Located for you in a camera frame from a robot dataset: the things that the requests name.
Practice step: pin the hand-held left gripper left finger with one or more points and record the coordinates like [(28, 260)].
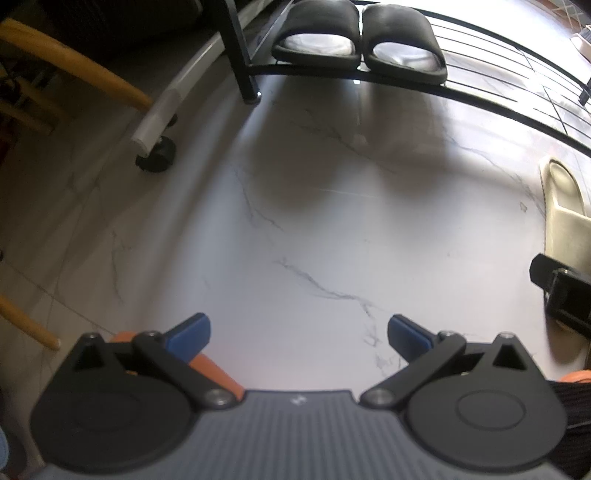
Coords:
[(194, 333)]

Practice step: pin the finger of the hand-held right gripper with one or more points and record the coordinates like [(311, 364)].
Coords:
[(542, 272)]

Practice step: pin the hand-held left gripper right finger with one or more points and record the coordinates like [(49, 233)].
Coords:
[(406, 335)]

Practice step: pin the cream slipper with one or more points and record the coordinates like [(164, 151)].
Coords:
[(568, 221)]

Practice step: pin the black metal shoe rack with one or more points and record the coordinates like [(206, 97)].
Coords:
[(242, 60)]

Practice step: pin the orange object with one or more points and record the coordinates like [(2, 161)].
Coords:
[(217, 374), (577, 376)]

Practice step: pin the person's black knit clothing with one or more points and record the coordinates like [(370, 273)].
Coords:
[(575, 424)]

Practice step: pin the black caster foot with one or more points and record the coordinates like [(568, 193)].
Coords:
[(157, 154)]

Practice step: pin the black slide sandal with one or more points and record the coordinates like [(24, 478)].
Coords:
[(318, 21), (397, 27)]

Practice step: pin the wooden chair legs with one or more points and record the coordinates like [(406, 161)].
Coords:
[(69, 60)]

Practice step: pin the white furniture frame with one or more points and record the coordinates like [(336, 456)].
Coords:
[(178, 99)]

